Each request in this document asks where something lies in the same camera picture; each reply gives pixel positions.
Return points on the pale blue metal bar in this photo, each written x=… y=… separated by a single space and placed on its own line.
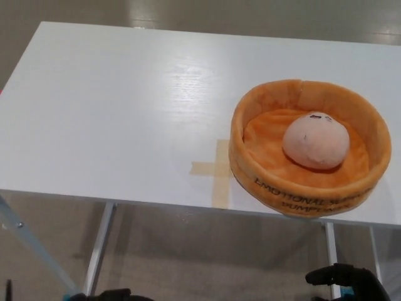
x=34 y=247

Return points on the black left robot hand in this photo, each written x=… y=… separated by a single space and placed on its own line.
x=109 y=296

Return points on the orange plush round basket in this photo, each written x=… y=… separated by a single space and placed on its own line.
x=269 y=175

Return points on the beige masking tape strip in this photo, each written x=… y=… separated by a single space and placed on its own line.
x=203 y=168
x=222 y=191

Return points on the white metal table leg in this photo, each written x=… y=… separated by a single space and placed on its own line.
x=332 y=251
x=100 y=244
x=377 y=251

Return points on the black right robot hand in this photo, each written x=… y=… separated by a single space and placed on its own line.
x=360 y=282

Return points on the pink round plush toy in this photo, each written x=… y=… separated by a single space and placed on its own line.
x=316 y=144

